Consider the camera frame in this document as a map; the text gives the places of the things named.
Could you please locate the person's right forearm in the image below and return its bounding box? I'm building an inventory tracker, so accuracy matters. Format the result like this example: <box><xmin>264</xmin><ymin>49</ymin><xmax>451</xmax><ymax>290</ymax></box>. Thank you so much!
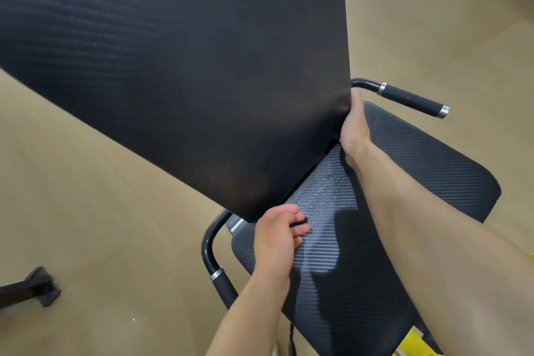
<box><xmin>342</xmin><ymin>139</ymin><xmax>534</xmax><ymax>356</ymax></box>

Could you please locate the person's left forearm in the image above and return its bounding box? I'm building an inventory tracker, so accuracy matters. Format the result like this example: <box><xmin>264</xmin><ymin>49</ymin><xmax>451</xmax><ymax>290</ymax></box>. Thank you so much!
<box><xmin>206</xmin><ymin>269</ymin><xmax>293</xmax><ymax>356</ymax></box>

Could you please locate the black mesh chair seat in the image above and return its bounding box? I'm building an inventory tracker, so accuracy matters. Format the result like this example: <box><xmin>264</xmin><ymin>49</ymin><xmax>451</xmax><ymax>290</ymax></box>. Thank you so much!
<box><xmin>231</xmin><ymin>101</ymin><xmax>502</xmax><ymax>356</ymax></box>

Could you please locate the yellow cloth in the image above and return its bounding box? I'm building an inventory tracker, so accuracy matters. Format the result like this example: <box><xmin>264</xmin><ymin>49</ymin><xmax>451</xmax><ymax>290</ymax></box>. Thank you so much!
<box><xmin>394</xmin><ymin>328</ymin><xmax>444</xmax><ymax>356</ymax></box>

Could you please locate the person's left hand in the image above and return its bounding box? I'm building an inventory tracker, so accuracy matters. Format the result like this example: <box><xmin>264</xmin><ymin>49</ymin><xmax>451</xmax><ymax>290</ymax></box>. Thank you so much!
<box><xmin>253</xmin><ymin>204</ymin><xmax>313</xmax><ymax>282</ymax></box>

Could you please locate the person's right hand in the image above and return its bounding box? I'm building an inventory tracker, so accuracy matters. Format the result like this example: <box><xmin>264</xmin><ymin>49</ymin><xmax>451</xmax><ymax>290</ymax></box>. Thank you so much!
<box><xmin>339</xmin><ymin>90</ymin><xmax>373</xmax><ymax>157</ymax></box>

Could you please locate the black chair armrest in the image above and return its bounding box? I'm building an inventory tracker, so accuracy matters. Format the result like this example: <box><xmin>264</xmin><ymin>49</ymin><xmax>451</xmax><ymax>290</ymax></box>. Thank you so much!
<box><xmin>350</xmin><ymin>78</ymin><xmax>451</xmax><ymax>119</ymax></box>
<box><xmin>201</xmin><ymin>209</ymin><xmax>247</xmax><ymax>310</ymax></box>

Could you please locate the black mesh chair backrest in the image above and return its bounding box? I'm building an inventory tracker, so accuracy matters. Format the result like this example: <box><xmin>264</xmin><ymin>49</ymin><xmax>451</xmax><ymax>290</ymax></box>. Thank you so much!
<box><xmin>0</xmin><ymin>0</ymin><xmax>352</xmax><ymax>224</ymax></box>

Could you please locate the black furniture foot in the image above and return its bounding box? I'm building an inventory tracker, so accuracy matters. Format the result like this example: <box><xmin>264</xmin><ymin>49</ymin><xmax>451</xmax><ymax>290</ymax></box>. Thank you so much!
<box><xmin>0</xmin><ymin>266</ymin><xmax>61</xmax><ymax>311</ymax></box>

